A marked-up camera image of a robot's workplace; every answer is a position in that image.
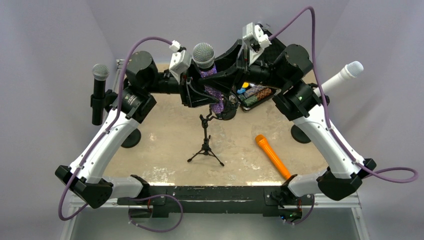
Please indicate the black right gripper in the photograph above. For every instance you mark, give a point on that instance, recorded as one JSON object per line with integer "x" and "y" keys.
{"x": 228, "y": 74}

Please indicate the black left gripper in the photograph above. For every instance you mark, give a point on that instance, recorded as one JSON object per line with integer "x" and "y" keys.
{"x": 190, "y": 97}

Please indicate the purple glitter microphone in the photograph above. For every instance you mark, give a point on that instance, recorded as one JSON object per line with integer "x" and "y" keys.
{"x": 203, "y": 56}

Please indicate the black round-base mic stand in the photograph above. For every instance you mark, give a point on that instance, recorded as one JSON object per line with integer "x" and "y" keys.
{"x": 229, "y": 111}

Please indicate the black tripod shock-mount stand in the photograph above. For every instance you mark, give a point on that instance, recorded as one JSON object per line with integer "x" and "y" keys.
{"x": 205, "y": 147}

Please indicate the orange microphone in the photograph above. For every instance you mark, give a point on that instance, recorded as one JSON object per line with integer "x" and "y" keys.
{"x": 262, "y": 142}

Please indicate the white microphone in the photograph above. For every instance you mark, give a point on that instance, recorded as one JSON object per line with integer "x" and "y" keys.
{"x": 348, "y": 72}

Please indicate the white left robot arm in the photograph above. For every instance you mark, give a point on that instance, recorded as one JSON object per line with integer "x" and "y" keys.
{"x": 119, "y": 114}

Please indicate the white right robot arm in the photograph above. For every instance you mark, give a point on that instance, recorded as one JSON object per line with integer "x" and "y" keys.
{"x": 301, "y": 104}

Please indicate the black round-base stand left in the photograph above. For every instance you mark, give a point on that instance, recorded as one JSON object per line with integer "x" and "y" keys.
{"x": 135, "y": 136}

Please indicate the black microphone silver grille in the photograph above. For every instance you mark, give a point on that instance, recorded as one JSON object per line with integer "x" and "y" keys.
{"x": 100, "y": 74}

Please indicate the black poker chip case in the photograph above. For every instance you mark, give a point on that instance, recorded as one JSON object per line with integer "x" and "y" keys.
{"x": 250, "y": 95}

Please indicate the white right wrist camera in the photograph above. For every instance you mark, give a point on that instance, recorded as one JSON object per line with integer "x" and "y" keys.
{"x": 256, "y": 41}

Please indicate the black table front rail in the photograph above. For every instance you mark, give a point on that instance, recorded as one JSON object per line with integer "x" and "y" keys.
{"x": 268, "y": 201}

